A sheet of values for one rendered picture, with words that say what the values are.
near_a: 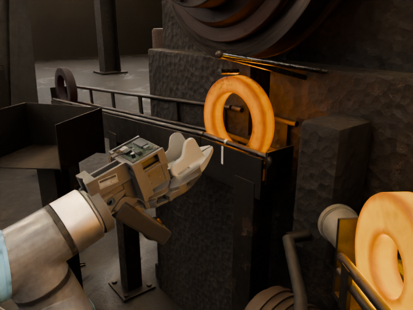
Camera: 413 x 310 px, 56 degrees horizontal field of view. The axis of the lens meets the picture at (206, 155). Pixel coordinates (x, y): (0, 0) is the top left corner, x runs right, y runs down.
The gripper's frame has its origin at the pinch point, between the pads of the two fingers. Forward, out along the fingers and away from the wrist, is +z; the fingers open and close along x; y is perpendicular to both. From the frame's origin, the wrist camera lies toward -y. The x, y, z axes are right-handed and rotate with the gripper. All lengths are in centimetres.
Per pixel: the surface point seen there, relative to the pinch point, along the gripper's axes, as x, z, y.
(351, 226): -24.4, 2.8, -4.3
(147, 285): 61, -2, -77
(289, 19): -2.8, 20.0, 15.6
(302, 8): -5.3, 20.5, 17.3
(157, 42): 271, 149, -48
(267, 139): 3.2, 16.4, -6.7
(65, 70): 117, 17, -6
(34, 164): 55, -18, -11
